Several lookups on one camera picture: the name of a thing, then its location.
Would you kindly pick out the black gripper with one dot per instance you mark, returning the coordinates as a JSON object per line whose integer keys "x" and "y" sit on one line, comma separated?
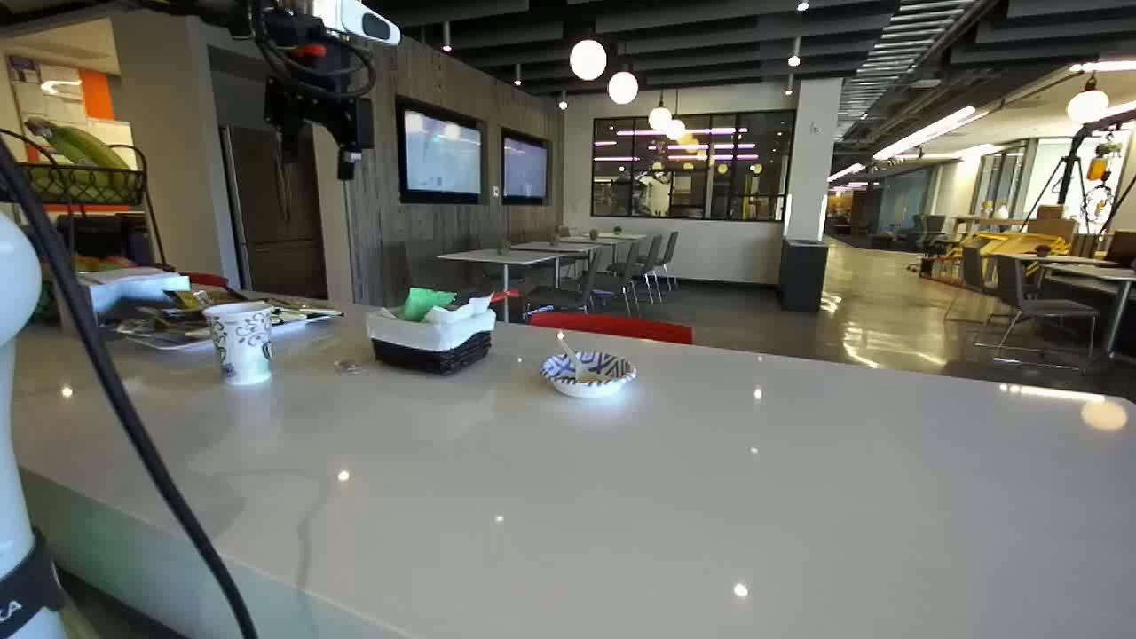
{"x": 319, "y": 108}

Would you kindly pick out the white plastic spoon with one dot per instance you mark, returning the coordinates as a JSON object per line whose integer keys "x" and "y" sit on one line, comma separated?
{"x": 567, "y": 347}

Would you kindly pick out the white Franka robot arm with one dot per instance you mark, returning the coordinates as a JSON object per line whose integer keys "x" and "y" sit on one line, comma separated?
{"x": 17, "y": 357}

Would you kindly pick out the patterned paper cup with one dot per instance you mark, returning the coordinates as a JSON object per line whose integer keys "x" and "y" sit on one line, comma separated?
{"x": 246, "y": 342}

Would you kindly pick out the green packet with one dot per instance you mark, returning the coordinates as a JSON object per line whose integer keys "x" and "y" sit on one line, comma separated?
{"x": 422, "y": 302}

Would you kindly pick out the cluttered serving tray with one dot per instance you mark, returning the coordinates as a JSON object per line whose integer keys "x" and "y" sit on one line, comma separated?
{"x": 302, "y": 317}

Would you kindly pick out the grey dining table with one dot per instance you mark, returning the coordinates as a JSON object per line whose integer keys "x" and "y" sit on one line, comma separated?
{"x": 499, "y": 257}

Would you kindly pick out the black basket with white liner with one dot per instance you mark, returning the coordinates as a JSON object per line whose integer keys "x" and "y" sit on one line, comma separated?
{"x": 431, "y": 349}

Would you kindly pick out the white food container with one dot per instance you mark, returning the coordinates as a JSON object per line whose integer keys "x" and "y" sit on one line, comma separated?
{"x": 129, "y": 286}

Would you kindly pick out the large round pendant lamp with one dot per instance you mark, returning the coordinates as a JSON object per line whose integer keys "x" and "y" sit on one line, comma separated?
{"x": 587, "y": 57}

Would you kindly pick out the medium round pendant lamp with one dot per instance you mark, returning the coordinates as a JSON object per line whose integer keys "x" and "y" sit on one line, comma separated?
{"x": 621, "y": 85}

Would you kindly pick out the grey dining chair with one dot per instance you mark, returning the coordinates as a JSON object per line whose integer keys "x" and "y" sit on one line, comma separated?
{"x": 616, "y": 273}

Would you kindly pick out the red chair back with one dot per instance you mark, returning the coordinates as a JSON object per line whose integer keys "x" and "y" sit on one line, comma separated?
{"x": 607, "y": 327}

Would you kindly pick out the patterned small bowl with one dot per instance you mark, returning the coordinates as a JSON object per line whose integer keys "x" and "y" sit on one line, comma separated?
{"x": 570, "y": 382}

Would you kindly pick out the small round pendant lamp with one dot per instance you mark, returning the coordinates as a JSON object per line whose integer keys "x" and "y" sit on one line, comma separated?
{"x": 659, "y": 118}

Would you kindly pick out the dark framed interior window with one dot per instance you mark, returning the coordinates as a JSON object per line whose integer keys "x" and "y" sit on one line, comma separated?
{"x": 695, "y": 166}

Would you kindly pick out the white square pillar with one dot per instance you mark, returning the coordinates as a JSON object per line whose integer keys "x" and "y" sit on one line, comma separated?
{"x": 815, "y": 160}

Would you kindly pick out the round lamp near office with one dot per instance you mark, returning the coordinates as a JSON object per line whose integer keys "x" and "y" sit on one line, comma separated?
{"x": 1087, "y": 104}

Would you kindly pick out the large wall television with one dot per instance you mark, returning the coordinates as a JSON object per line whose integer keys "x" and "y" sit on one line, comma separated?
{"x": 441, "y": 153}

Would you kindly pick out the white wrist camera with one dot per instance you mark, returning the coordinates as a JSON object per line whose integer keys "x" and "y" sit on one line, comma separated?
{"x": 360, "y": 20}

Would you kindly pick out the small wall television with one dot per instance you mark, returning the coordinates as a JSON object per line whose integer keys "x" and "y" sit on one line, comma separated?
{"x": 525, "y": 167}

